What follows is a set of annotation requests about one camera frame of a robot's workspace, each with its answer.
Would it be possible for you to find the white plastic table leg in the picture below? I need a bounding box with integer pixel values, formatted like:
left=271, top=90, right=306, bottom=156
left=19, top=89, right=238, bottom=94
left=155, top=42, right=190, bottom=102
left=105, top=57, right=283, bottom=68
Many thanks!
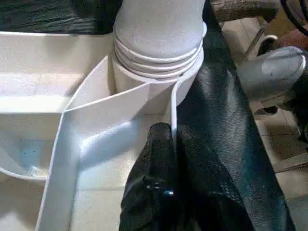
left=113, top=0, right=207, bottom=80

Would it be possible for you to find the white plastic table top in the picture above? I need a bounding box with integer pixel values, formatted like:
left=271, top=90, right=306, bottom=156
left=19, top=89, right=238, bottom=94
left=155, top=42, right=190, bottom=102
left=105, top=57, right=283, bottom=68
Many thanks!
left=0, top=31, right=205, bottom=231

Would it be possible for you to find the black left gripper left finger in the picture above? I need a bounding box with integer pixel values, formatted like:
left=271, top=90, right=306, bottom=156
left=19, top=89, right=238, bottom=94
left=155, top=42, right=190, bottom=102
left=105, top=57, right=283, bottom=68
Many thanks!
left=118, top=123, right=180, bottom=231

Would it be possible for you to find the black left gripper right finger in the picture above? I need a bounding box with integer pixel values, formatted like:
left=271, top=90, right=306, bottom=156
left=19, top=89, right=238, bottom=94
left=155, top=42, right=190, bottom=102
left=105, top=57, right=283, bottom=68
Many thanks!
left=176, top=125, right=255, bottom=231

